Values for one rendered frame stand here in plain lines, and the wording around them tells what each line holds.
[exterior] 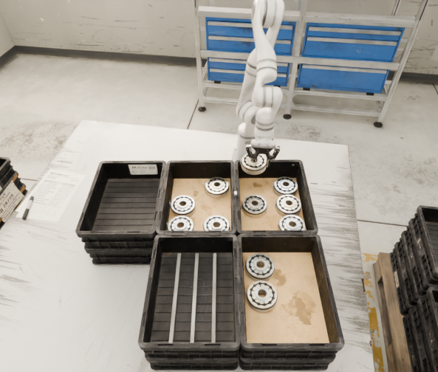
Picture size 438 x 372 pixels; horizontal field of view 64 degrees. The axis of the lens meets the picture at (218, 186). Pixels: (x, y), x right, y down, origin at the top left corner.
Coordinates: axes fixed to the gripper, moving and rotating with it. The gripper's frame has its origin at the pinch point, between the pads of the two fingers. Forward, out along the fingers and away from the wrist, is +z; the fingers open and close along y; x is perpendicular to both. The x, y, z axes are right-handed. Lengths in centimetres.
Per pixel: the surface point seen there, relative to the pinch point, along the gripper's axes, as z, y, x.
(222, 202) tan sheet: 16.4, 15.3, 9.5
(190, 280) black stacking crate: 16, 22, 48
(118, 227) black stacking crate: 16, 56, 28
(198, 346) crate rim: 5, 14, 73
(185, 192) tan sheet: 16.2, 32.7, 5.4
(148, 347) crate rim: 5, 29, 75
